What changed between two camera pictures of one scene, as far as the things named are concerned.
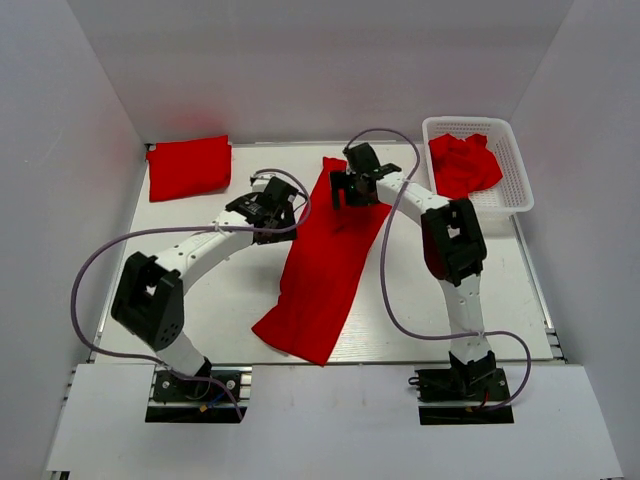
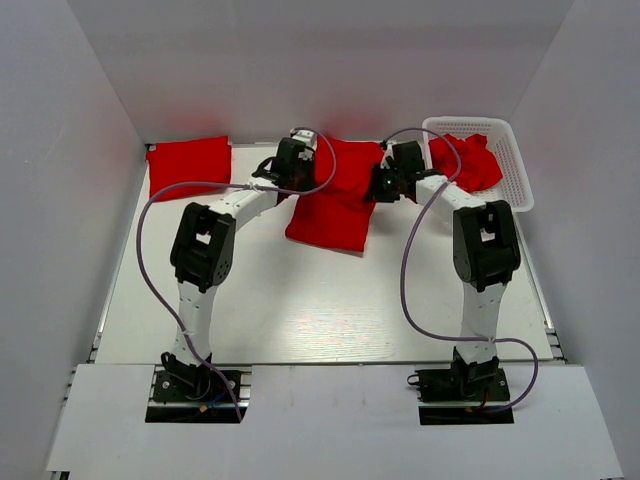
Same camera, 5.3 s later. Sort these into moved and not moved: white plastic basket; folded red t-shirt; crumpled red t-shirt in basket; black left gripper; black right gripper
Moved: black right gripper; black left gripper
Not moved: folded red t-shirt; crumpled red t-shirt in basket; white plastic basket
